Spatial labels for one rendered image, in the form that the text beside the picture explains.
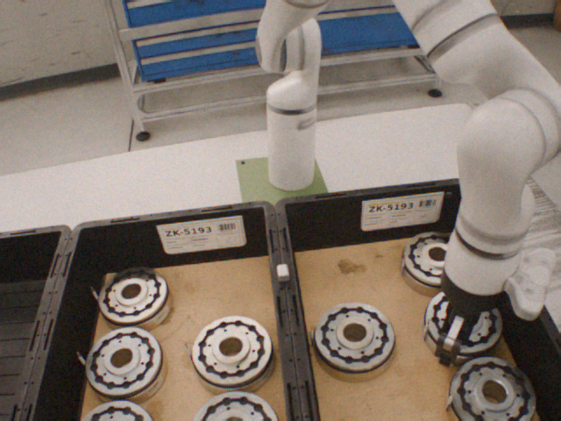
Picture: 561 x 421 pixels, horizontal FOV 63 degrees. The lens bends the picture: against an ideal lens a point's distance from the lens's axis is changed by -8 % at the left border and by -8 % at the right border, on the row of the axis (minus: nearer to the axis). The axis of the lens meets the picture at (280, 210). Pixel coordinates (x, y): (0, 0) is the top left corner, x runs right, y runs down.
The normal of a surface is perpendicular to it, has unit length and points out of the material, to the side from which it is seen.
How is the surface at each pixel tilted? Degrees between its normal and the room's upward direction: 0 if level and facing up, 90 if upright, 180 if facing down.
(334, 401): 0
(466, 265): 84
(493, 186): 107
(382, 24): 90
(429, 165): 0
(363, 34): 90
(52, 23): 90
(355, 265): 0
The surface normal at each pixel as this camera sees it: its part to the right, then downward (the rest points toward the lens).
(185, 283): -0.07, -0.74
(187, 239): 0.10, 0.66
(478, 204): -0.76, 0.57
